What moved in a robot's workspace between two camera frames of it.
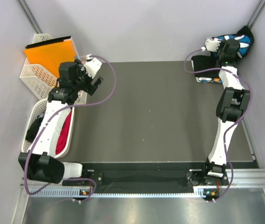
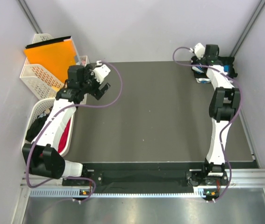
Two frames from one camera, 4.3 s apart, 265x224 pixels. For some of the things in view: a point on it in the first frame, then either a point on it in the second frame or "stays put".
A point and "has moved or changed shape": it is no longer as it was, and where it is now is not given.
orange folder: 49,57 stays put
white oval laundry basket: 33,123 stays put
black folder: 52,41 stays put
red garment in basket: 63,136 stays put
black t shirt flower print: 244,38 has moved or changed shape
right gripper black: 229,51 to 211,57
